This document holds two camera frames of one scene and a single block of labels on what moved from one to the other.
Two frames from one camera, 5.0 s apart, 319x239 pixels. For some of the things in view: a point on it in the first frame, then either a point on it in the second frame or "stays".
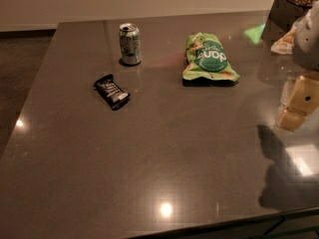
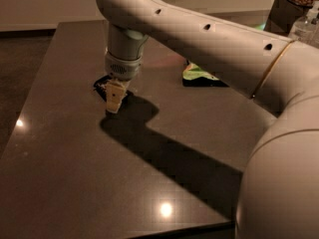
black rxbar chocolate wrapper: [114, 95] stays
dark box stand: [282, 17] stays
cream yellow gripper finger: [303, 101] -> [115, 93]
